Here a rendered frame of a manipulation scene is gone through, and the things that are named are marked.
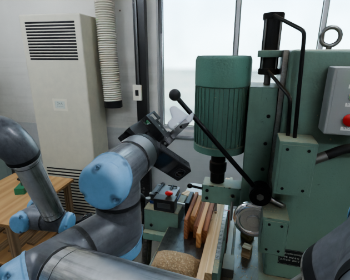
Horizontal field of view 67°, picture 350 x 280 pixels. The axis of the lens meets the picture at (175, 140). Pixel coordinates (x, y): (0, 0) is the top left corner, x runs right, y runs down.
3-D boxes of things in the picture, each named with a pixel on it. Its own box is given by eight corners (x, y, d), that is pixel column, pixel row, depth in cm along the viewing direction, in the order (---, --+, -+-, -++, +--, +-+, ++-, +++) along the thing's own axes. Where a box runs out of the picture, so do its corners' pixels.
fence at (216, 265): (229, 187, 127) (229, 176, 125) (232, 188, 127) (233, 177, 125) (211, 288, 72) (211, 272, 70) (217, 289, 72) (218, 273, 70)
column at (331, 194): (260, 233, 110) (282, 50, 88) (319, 243, 104) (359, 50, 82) (262, 274, 89) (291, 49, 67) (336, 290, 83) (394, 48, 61)
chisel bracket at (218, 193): (204, 195, 103) (204, 175, 100) (241, 201, 99) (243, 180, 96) (200, 205, 96) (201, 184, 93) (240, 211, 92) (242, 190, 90)
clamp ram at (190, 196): (175, 208, 109) (175, 189, 106) (193, 211, 107) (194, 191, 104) (169, 221, 100) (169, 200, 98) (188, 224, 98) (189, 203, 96)
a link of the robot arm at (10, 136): (34, 108, 74) (81, 216, 104) (-1, 107, 76) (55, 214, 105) (8, 133, 65) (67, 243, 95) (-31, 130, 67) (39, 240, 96)
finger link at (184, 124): (188, 116, 61) (163, 138, 56) (192, 121, 61) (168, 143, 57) (179, 123, 65) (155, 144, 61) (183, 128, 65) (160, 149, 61)
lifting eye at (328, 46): (315, 50, 76) (319, 25, 74) (339, 49, 74) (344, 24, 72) (317, 49, 74) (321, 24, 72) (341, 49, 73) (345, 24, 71)
